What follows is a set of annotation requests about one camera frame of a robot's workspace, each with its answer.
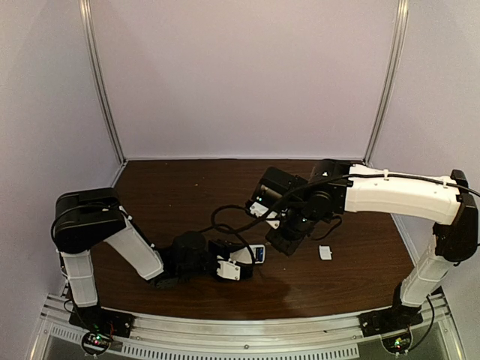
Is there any white battery cover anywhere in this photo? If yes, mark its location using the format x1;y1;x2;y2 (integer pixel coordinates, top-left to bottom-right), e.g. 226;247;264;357
319;245;332;261

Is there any front aluminium rail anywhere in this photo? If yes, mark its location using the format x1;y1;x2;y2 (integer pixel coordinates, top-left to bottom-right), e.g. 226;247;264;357
26;295;465;359

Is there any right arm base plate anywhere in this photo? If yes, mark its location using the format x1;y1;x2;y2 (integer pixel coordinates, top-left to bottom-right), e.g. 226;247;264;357
358;307;423;337

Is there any right aluminium frame post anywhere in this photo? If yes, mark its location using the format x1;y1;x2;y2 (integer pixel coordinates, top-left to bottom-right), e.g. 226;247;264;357
363;0;410;165

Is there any black camera cable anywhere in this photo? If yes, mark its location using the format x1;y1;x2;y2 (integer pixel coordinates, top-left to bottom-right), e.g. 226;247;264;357
211;175;480;241
157;223;256;271

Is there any right black camera cable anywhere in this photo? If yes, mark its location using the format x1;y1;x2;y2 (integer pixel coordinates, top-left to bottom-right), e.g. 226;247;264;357
211;175;480;241

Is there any left aluminium frame post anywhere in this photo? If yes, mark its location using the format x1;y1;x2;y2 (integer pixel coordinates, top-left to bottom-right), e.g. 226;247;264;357
79;0;127;165

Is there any white remote control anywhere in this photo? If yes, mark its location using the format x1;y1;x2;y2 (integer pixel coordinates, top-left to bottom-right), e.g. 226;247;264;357
229;244;266;264

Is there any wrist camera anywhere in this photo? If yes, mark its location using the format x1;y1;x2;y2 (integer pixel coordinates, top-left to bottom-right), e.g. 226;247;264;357
246;201;281;230
216;259;241;281

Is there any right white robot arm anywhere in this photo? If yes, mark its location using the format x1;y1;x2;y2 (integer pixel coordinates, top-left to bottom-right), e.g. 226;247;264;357
247;159;479;323

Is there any aluminium frame post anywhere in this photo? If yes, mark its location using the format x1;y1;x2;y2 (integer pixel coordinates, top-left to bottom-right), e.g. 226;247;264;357
363;0;410;165
79;0;127;165

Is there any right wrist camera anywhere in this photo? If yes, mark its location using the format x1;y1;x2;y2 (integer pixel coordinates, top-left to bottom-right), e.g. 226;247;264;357
246;201;281;230

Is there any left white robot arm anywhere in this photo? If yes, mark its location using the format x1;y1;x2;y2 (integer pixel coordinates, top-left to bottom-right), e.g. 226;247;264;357
51;187;265;308

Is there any left black camera cable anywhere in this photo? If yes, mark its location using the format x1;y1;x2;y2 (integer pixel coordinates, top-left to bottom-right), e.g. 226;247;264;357
157;223;256;271

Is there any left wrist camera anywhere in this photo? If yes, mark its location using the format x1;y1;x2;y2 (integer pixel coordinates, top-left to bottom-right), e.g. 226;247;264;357
216;259;241;281

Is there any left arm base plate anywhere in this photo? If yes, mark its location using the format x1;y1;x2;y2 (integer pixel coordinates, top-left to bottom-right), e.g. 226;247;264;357
69;307;135;338

